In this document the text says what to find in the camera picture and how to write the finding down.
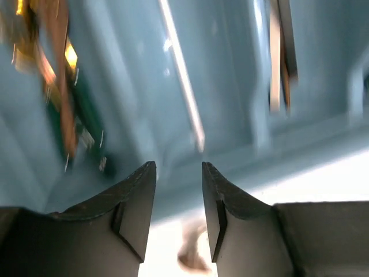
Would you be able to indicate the black spoon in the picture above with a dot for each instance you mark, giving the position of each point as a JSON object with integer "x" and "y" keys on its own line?
{"x": 289, "y": 51}

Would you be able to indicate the white spoon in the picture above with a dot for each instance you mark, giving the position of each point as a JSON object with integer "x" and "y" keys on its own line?
{"x": 275, "y": 56}

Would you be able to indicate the copper spoon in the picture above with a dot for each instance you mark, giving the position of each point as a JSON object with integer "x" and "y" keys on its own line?
{"x": 286, "y": 87}

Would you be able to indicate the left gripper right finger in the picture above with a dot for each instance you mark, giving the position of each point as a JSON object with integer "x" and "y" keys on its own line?
{"x": 248, "y": 237}

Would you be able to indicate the white chopstick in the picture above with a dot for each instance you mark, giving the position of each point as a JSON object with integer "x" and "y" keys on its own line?
{"x": 187, "y": 90}

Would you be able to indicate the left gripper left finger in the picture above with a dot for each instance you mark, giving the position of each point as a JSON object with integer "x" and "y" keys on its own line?
{"x": 105, "y": 235}

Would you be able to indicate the blue plastic cutlery tray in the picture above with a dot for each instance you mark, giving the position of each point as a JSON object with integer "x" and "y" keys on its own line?
{"x": 122, "y": 47}

